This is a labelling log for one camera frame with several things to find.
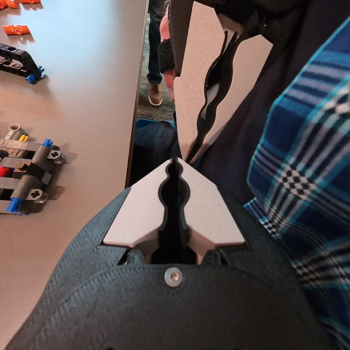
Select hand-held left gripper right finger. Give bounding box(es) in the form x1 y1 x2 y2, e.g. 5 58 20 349
175 158 246 265

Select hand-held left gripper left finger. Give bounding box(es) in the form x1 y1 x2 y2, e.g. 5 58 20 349
102 159 174 263

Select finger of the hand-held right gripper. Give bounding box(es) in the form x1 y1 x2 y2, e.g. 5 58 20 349
188 31 274 164
173 1 228 161

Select multicoloured lego assembly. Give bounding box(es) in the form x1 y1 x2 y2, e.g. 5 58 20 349
0 124 65 216

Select person's right hand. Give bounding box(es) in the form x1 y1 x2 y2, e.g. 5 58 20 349
160 5 176 102

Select person's blue jeans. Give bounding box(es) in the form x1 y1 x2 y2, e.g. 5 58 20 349
131 121 181 189

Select blue chair seat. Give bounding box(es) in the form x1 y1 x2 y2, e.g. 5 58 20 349
136 118 177 131

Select blue plaid shirt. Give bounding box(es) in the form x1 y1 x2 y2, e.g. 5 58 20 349
245 16 350 350

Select black lego frame blue pins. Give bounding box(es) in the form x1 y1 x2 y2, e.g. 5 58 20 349
0 43 45 83

